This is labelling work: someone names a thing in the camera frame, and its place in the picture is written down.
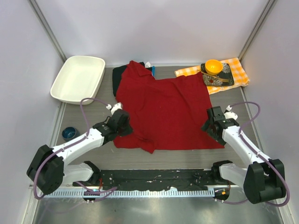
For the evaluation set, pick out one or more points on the blue ceramic mug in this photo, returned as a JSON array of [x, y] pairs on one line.
[[70, 133]]

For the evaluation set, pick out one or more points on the folded white t-shirt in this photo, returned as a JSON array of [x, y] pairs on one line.
[[147, 65]]

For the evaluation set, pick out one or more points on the folded blue t-shirt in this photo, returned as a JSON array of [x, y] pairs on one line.
[[153, 70]]

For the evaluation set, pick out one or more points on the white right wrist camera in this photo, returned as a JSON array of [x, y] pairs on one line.
[[229, 114]]

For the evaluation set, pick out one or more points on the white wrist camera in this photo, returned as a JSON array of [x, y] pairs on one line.
[[229, 114], [114, 108]]

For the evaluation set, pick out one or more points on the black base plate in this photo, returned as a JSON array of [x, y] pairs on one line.
[[156, 179]]

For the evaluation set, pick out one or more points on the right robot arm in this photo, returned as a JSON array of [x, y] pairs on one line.
[[264, 178]]

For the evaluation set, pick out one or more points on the perforated cable rail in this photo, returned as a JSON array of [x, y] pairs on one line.
[[172, 192]]

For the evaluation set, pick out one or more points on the red t-shirt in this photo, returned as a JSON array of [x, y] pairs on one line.
[[165, 114]]

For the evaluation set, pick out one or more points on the orange bowl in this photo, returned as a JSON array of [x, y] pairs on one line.
[[213, 67]]

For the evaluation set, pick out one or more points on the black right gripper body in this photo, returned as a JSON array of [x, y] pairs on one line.
[[215, 136]]

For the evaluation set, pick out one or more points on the wooden chopstick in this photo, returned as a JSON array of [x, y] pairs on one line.
[[214, 76]]

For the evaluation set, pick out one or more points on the black floral plate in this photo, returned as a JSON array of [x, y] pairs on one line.
[[226, 73]]

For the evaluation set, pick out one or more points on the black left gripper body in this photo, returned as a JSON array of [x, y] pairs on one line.
[[125, 129]]

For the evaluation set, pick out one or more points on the folded black t-shirt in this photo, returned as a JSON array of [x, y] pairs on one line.
[[116, 79]]

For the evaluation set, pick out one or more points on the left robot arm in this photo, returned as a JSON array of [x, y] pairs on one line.
[[51, 166]]

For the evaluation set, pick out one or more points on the white rectangular tray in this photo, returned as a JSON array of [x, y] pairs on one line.
[[80, 77]]

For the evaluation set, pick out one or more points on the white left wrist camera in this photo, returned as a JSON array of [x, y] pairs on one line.
[[114, 108]]

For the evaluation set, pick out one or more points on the yellow checkered cloth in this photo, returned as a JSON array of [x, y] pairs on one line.
[[238, 73]]

